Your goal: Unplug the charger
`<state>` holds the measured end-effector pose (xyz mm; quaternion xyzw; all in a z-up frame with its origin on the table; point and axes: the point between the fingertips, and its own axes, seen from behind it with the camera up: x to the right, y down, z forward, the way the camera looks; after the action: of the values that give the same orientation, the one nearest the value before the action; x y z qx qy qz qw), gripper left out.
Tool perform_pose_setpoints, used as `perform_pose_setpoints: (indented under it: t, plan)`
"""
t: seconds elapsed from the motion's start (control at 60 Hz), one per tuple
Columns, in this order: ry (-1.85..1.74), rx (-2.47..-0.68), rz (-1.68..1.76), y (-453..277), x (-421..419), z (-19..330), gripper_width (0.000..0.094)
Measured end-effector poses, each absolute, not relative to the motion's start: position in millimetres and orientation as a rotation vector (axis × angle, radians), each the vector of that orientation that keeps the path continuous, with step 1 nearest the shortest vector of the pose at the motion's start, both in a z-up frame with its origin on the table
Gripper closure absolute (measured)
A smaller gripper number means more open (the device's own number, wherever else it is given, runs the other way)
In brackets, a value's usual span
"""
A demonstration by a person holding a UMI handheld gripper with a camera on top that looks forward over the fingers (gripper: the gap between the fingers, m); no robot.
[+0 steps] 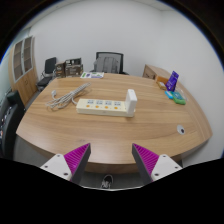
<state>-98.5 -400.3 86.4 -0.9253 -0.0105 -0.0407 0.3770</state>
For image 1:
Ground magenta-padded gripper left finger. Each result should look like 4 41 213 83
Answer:
40 143 92 185

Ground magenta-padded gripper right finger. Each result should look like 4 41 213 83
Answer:
131 143 183 185

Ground white charger block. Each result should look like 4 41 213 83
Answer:
125 88 138 118

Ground cream power strip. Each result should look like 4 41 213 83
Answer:
76 98 129 118

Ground small blue box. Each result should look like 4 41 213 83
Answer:
164 90 175 100

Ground teal pack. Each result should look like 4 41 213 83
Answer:
172 91 185 101

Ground small tan box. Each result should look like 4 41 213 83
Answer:
157 81 168 91

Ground black leather armchair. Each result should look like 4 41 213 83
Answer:
0 89 26 159

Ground orange box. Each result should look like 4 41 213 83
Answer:
155 76 170 86

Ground purple standing pouch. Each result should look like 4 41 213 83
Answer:
165 70 180 92

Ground green and white leaflet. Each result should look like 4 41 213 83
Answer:
79 71 105 80

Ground low wooden side cabinet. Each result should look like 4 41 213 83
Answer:
142 64 172 81

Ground large dark cardboard box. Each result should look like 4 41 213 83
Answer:
64 58 84 78

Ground wooden glass-door cabinet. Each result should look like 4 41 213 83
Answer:
8 35 39 106

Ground grey backpack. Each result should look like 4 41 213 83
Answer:
93 56 120 74

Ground small black chair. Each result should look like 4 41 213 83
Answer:
36 56 58 92

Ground black mesh office chair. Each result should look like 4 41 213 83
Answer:
90 51 129 76

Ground round table cable grommet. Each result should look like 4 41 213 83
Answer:
176 124 186 135

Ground white power strip cable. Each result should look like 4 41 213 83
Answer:
45 82 92 110

